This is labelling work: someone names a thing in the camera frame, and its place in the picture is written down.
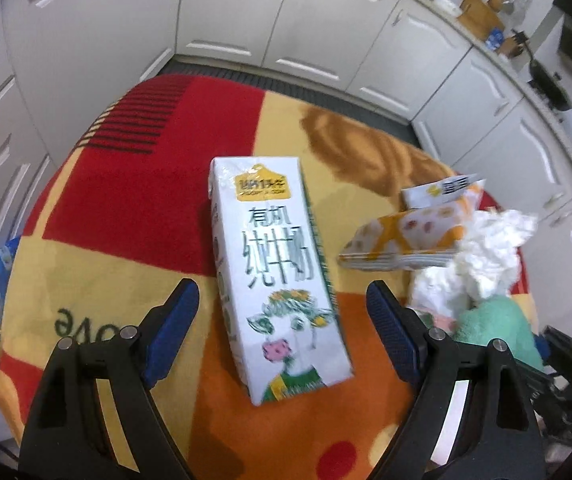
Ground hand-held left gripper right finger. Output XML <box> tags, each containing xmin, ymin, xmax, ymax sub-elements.
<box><xmin>366</xmin><ymin>280</ymin><xmax>549</xmax><ymax>480</ymax></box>

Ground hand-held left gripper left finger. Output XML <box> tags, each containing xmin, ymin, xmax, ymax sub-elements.
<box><xmin>18</xmin><ymin>277</ymin><xmax>201</xmax><ymax>480</ymax></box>

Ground white milk carton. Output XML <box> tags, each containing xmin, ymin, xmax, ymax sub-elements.
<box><xmin>208</xmin><ymin>155</ymin><xmax>355</xmax><ymax>407</ymax></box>

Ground orange patterned tissue packet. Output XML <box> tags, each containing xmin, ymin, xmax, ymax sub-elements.
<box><xmin>338</xmin><ymin>175</ymin><xmax>489</xmax><ymax>273</ymax></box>

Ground green cloth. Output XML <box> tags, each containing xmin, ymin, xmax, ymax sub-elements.
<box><xmin>453</xmin><ymin>295</ymin><xmax>546</xmax><ymax>371</ymax></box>

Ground crumpled white tissue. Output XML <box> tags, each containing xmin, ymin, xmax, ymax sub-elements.
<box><xmin>406</xmin><ymin>207</ymin><xmax>539</xmax><ymax>321</ymax></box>

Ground red yellow printed blanket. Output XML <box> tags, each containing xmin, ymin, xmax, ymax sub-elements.
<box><xmin>0</xmin><ymin>74</ymin><xmax>541</xmax><ymax>480</ymax></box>

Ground blue plastic item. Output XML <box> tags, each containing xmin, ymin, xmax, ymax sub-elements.
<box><xmin>0</xmin><ymin>237</ymin><xmax>19</xmax><ymax>281</ymax></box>

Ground grey speckled countertop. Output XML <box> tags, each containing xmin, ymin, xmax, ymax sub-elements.
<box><xmin>376</xmin><ymin>0</ymin><xmax>572</xmax><ymax>196</ymax></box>

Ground black wok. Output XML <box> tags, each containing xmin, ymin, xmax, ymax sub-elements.
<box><xmin>513</xmin><ymin>30</ymin><xmax>572</xmax><ymax>111</ymax></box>

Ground white kitchen cabinets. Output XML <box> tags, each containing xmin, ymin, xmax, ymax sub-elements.
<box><xmin>0</xmin><ymin>0</ymin><xmax>572</xmax><ymax>321</ymax></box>

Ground wooden cutting board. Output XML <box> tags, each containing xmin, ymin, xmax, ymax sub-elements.
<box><xmin>458</xmin><ymin>0</ymin><xmax>505</xmax><ymax>43</ymax></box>

